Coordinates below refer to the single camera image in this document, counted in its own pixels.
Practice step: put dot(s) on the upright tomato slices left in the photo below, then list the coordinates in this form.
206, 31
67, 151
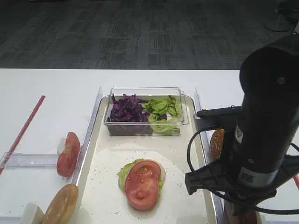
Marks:
67, 160

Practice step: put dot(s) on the white block left of bun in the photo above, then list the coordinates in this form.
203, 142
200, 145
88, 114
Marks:
32, 214

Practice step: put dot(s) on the purple cabbage leaves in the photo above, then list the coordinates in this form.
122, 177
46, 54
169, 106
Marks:
128, 109

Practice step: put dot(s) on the sliced meat stack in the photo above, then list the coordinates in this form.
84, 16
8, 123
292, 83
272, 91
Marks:
245, 217

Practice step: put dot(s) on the silver metal tray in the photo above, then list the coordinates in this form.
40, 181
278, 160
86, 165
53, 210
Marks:
103, 202

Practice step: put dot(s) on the clear plastic salad container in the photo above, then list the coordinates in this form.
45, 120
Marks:
148, 93

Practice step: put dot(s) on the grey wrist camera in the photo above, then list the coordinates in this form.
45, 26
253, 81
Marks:
220, 118

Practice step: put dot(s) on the right red tape strip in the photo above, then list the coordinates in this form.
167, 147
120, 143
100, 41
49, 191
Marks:
296, 180

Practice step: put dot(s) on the stanchion base background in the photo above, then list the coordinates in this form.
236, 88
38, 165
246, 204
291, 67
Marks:
286, 14

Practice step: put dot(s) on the left red tape strip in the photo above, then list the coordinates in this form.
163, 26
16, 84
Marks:
21, 133

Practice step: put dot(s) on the red tape strip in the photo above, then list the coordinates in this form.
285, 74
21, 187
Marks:
296, 180
21, 133

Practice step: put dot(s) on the toasted bun half left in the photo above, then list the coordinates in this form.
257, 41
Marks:
62, 206

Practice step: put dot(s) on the lettuce leaf on tray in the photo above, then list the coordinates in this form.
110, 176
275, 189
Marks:
124, 171

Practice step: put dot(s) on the left long acrylic divider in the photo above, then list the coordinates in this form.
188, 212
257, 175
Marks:
83, 152

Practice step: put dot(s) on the left upper acrylic holder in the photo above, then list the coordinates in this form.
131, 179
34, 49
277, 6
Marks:
20, 160

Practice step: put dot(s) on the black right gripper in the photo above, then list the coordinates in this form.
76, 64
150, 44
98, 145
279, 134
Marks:
212, 178

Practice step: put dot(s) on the green lettuce in container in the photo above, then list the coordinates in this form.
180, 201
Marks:
163, 113

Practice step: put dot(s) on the sesame bun front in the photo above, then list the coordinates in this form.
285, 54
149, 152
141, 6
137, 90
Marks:
216, 143

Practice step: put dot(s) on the tomato slice on tray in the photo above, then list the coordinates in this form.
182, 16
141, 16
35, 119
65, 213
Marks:
142, 185

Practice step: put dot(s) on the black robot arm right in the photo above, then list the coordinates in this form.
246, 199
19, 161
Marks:
257, 135

